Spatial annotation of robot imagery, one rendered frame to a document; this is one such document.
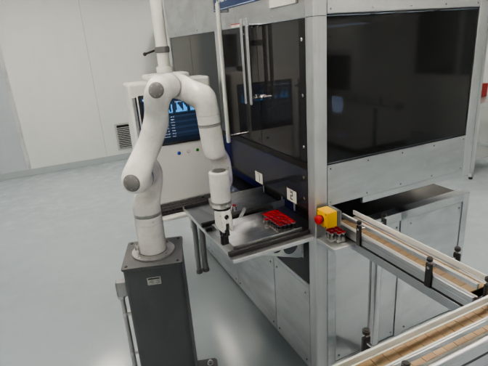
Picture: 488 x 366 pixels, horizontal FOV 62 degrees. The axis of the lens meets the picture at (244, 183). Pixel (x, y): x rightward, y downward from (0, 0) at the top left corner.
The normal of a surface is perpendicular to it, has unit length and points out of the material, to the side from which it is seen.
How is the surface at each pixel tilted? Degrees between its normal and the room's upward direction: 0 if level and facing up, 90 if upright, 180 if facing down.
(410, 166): 90
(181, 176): 90
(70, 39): 90
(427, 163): 90
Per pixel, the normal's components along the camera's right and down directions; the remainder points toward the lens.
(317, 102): 0.43, 0.26
